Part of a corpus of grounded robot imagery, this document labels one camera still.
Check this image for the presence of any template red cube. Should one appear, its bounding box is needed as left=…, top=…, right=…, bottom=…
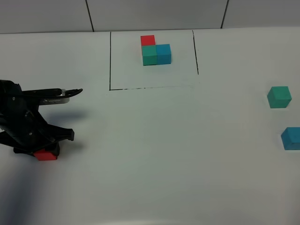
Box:
left=141, top=35, right=156, bottom=46

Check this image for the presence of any template green cube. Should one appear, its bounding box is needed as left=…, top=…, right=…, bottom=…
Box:
left=142, top=45, right=158, bottom=66

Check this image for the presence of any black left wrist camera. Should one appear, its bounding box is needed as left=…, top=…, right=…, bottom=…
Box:
left=22, top=89, right=83, bottom=105

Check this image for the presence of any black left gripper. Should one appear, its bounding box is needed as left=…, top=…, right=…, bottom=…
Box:
left=0, top=80, right=75, bottom=157

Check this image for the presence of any template blue cube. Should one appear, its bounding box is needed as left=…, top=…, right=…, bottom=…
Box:
left=156, top=44, right=172, bottom=65

